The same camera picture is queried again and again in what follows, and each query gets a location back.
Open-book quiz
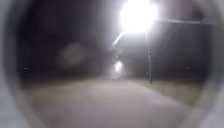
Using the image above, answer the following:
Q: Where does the grass verge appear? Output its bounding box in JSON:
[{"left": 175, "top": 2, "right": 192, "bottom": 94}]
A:
[{"left": 134, "top": 78, "right": 205, "bottom": 107}]

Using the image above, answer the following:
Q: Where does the grey asphalt path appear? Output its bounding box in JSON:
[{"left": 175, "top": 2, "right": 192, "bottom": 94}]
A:
[{"left": 19, "top": 77, "right": 204, "bottom": 128}]

